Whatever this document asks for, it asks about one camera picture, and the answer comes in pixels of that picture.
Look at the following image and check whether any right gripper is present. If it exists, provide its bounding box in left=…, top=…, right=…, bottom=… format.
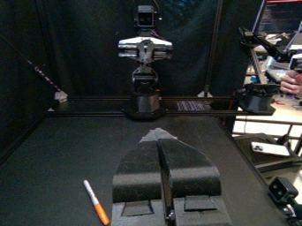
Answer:
left=116, top=26, right=175, bottom=65

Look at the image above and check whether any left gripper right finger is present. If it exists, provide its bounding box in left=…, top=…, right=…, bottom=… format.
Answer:
left=156, top=138, right=233, bottom=226

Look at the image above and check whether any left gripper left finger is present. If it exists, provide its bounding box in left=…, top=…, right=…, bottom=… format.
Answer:
left=110, top=139, right=165, bottom=226

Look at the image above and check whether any grey marker pen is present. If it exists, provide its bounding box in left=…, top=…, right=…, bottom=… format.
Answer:
left=82, top=179, right=112, bottom=226

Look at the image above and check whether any person's hand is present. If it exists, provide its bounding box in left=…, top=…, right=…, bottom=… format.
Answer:
left=277, top=70, right=302, bottom=97

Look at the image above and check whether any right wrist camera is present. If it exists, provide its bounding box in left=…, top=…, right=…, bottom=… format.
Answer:
left=133, top=4, right=160, bottom=28

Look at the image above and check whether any small black camera box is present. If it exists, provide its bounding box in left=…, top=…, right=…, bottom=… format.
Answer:
left=267, top=176, right=300, bottom=205

